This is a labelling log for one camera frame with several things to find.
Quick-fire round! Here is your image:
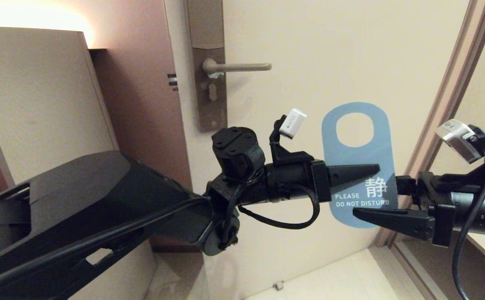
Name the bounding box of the blue do-not-disturb door hanger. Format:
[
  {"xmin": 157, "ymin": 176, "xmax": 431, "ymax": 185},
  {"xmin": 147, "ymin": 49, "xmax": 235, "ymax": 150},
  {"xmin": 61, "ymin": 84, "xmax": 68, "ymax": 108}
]
[{"xmin": 321, "ymin": 102, "xmax": 398, "ymax": 229}]

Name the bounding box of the white door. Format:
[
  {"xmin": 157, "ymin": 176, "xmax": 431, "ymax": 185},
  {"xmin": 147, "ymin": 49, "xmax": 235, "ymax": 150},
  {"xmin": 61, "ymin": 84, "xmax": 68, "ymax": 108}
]
[{"xmin": 164, "ymin": 0, "xmax": 473, "ymax": 300}]

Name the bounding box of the brown door lock plate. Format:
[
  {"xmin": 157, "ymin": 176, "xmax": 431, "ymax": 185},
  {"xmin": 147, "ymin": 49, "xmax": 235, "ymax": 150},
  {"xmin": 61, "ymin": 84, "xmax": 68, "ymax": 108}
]
[{"xmin": 185, "ymin": 0, "xmax": 228, "ymax": 133}]

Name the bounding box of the beige cabinet panel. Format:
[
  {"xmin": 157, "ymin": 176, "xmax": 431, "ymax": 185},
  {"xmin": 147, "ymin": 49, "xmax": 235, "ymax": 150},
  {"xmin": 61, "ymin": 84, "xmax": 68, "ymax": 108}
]
[{"xmin": 0, "ymin": 26, "xmax": 157, "ymax": 300}]

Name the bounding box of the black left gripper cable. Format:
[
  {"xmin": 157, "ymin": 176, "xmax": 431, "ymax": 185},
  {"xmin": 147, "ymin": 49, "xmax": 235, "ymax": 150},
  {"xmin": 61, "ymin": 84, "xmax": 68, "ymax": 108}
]
[{"xmin": 236, "ymin": 185, "xmax": 321, "ymax": 230}]

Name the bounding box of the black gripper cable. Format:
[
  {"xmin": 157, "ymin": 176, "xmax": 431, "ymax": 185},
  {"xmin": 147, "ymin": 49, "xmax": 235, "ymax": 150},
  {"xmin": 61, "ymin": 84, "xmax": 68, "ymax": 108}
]
[
  {"xmin": 236, "ymin": 185, "xmax": 321, "ymax": 230},
  {"xmin": 451, "ymin": 131, "xmax": 485, "ymax": 300}
]

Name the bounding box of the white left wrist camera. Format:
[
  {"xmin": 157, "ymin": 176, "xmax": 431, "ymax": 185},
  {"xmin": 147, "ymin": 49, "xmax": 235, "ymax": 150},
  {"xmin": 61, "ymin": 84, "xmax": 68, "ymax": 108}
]
[{"xmin": 278, "ymin": 108, "xmax": 308, "ymax": 140}]

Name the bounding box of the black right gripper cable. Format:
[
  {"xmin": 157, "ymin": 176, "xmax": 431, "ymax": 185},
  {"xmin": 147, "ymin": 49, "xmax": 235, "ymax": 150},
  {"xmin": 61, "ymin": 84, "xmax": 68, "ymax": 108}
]
[{"xmin": 451, "ymin": 131, "xmax": 485, "ymax": 300}]

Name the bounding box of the brown door frame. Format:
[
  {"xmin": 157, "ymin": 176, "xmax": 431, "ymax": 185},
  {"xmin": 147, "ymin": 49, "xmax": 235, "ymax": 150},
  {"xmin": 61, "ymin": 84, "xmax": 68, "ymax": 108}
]
[{"xmin": 374, "ymin": 0, "xmax": 485, "ymax": 248}]

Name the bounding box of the metal door handle lever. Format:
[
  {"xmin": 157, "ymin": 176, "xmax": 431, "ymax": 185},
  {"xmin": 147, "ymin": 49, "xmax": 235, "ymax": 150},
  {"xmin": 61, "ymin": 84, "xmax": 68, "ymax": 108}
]
[{"xmin": 202, "ymin": 58, "xmax": 272, "ymax": 77}]

